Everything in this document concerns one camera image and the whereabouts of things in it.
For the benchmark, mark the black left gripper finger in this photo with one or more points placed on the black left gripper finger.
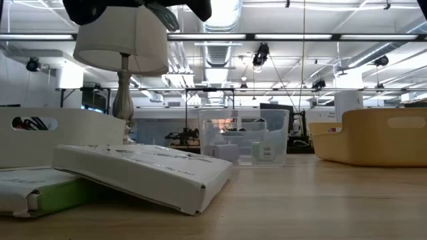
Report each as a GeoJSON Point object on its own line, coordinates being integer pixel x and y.
{"type": "Point", "coordinates": [165, 16]}

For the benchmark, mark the lavender wall charger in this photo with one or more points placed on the lavender wall charger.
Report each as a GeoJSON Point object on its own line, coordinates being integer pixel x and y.
{"type": "Point", "coordinates": [223, 153]}

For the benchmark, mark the white instruction booklet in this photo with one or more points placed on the white instruction booklet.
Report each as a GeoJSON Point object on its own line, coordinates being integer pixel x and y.
{"type": "Point", "coordinates": [143, 173]}

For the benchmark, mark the green wall charger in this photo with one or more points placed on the green wall charger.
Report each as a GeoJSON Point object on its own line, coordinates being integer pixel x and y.
{"type": "Point", "coordinates": [265, 151]}

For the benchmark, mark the white booklet with green edge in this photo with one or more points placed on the white booklet with green edge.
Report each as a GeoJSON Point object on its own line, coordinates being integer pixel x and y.
{"type": "Point", "coordinates": [20, 186]}

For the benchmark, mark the black background robot arm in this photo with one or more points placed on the black background robot arm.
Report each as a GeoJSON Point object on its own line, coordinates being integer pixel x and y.
{"type": "Point", "coordinates": [181, 136]}

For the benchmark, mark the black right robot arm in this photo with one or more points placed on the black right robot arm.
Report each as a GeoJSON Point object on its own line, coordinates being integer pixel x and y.
{"type": "Point", "coordinates": [423, 6]}

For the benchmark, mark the clear plastic bin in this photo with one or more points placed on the clear plastic bin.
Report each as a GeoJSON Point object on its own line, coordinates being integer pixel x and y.
{"type": "Point", "coordinates": [207, 133]}

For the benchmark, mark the white plastic bin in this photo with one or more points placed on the white plastic bin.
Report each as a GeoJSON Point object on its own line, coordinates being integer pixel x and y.
{"type": "Point", "coordinates": [83, 133]}

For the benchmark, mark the yellow plastic bin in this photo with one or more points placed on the yellow plastic bin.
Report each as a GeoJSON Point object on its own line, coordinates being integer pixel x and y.
{"type": "Point", "coordinates": [367, 143]}

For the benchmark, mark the white shade table lamp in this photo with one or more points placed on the white shade table lamp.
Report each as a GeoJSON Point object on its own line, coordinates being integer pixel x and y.
{"type": "Point", "coordinates": [123, 40]}

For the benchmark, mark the overhead light bar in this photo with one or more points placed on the overhead light bar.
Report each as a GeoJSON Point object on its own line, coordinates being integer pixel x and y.
{"type": "Point", "coordinates": [207, 36]}

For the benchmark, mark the dark background screen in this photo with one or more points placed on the dark background screen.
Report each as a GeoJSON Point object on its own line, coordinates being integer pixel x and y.
{"type": "Point", "coordinates": [95, 100]}

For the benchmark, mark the black background monitor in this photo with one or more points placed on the black background monitor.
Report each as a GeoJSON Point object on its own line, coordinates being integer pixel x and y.
{"type": "Point", "coordinates": [277, 105]}

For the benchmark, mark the white background pillar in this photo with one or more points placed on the white background pillar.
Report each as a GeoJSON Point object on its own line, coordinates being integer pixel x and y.
{"type": "Point", "coordinates": [348, 103]}

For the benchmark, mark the silver ceiling duct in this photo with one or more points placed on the silver ceiling duct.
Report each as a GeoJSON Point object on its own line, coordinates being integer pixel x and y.
{"type": "Point", "coordinates": [218, 56]}

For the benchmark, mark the black background frame stand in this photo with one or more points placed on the black background frame stand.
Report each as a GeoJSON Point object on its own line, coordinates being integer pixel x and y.
{"type": "Point", "coordinates": [185, 116]}

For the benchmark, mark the black hanging ceiling camera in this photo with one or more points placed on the black hanging ceiling camera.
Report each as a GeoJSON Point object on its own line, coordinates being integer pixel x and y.
{"type": "Point", "coordinates": [261, 55]}

